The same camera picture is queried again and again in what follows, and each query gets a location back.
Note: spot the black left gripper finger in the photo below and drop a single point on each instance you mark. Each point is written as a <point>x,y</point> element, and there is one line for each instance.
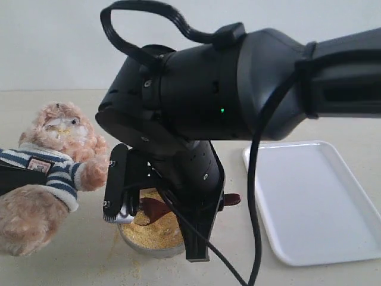
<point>13,177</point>

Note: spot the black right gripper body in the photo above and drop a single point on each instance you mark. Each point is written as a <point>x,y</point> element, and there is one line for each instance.
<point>190,174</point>

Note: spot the teddy bear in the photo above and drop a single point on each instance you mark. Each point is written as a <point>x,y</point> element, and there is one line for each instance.
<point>62,145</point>

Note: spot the white rectangular plastic tray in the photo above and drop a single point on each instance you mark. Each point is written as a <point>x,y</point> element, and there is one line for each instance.
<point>314,210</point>

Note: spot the yellow millet grains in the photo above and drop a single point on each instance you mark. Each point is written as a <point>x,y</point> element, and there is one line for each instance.
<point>164,233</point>

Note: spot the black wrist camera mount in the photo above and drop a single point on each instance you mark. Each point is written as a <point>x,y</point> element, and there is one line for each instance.
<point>127,175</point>

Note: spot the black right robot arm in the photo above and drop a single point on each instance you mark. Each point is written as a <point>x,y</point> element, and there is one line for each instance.
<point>166,107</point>

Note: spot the dark red wooden spoon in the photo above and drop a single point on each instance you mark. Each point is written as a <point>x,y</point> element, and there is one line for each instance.
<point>151,209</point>

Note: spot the steel bowl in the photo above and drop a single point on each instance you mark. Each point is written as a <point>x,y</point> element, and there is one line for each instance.
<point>158,254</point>

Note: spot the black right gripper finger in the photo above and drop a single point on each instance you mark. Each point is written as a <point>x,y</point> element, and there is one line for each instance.
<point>196,249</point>

